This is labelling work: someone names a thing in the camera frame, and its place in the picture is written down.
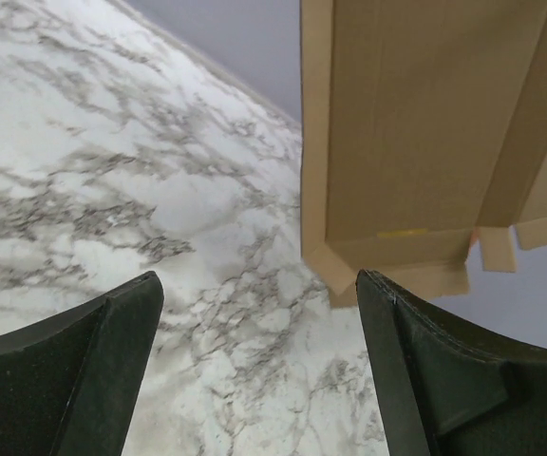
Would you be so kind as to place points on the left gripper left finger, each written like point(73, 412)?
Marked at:
point(69, 383)

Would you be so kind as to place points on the brown cardboard box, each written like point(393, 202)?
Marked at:
point(424, 127)

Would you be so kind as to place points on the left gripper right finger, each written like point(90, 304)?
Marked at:
point(446, 386)

